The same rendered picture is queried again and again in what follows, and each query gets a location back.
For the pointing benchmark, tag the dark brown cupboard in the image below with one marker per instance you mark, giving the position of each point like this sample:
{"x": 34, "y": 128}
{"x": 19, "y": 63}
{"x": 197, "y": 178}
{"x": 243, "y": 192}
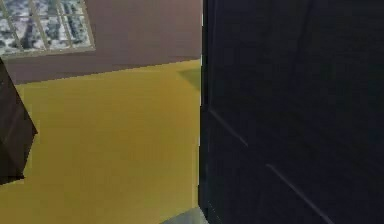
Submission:
{"x": 11, "y": 133}

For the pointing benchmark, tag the window with pale frame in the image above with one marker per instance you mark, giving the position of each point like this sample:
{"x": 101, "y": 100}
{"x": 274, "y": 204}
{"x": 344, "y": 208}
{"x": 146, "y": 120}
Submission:
{"x": 43, "y": 26}

